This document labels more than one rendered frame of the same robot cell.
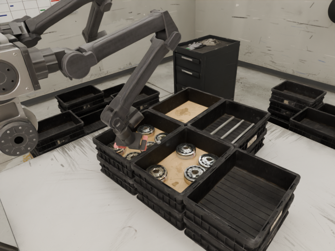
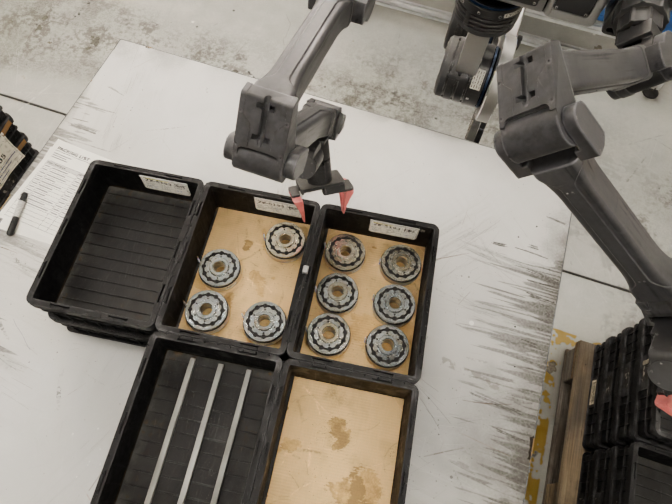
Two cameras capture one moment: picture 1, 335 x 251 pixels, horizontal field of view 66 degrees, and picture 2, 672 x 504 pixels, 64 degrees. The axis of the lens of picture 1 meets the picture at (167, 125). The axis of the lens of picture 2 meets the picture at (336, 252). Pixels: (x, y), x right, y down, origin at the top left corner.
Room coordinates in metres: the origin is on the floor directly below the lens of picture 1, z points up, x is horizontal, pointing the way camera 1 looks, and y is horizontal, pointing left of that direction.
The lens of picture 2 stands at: (1.44, -0.20, 2.09)
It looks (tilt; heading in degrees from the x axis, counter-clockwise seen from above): 65 degrees down; 142
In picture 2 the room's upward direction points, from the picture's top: 6 degrees clockwise
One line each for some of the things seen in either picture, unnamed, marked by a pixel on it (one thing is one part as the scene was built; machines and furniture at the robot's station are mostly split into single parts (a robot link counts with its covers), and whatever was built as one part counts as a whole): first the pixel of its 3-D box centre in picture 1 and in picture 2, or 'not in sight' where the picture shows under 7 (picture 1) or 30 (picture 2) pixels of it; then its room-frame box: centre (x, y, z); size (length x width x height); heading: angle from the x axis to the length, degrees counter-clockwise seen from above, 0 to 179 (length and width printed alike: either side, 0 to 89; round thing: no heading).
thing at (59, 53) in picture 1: (67, 63); not in sight; (0.77, 0.30, 1.43); 0.10 x 0.05 x 0.09; 129
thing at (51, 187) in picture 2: not in sight; (57, 190); (0.32, -0.39, 0.70); 0.33 x 0.23 x 0.01; 129
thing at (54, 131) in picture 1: (61, 146); (665, 396); (1.79, 0.93, 0.37); 0.40 x 0.30 x 0.45; 129
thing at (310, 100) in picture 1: (293, 110); not in sight; (2.19, -1.25, 0.37); 0.40 x 0.30 x 0.45; 39
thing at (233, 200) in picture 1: (242, 197); (128, 248); (0.70, -0.28, 0.87); 0.40 x 0.30 x 0.11; 136
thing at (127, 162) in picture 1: (139, 133); (367, 288); (1.12, 0.15, 0.92); 0.40 x 0.30 x 0.02; 136
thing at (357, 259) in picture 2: (133, 158); (345, 251); (0.99, 0.18, 0.86); 0.10 x 0.10 x 0.01
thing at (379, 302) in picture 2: not in sight; (394, 303); (1.17, 0.20, 0.86); 0.10 x 0.10 x 0.01
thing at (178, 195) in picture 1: (183, 156); (242, 263); (0.91, -0.07, 0.92); 0.40 x 0.30 x 0.02; 136
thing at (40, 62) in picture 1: (39, 63); not in sight; (0.72, 0.35, 1.45); 0.09 x 0.08 x 0.12; 39
